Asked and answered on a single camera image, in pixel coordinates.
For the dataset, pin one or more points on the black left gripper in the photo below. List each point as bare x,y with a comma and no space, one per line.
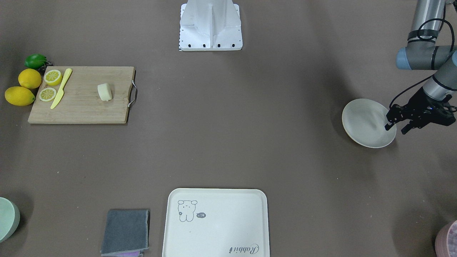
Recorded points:
415,104

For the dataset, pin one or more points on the folded grey cloth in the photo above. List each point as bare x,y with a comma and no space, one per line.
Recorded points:
126,233

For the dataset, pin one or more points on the mint green bowl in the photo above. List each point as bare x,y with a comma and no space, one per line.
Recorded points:
9,218

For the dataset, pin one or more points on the green lime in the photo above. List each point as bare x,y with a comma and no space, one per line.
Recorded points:
35,61

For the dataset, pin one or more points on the cream round plate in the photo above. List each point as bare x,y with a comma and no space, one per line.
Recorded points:
364,121

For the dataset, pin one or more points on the whole yellow lemon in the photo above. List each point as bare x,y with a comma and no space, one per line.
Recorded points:
30,79
19,96

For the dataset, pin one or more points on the cream rectangular tray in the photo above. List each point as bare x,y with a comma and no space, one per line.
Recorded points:
212,222

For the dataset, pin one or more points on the wooden cutting board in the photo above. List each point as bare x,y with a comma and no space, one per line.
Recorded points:
81,103

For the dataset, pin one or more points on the white camera post with base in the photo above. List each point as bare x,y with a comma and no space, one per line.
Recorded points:
210,25

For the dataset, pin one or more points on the pink bowl with ice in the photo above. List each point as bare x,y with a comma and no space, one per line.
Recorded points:
446,241

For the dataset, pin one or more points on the yellow plastic knife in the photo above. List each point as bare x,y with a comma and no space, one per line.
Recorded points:
60,91

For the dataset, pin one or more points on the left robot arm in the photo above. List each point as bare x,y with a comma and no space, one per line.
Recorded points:
431,45

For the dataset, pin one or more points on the lemon half slice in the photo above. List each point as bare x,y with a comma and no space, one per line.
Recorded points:
53,77
47,94

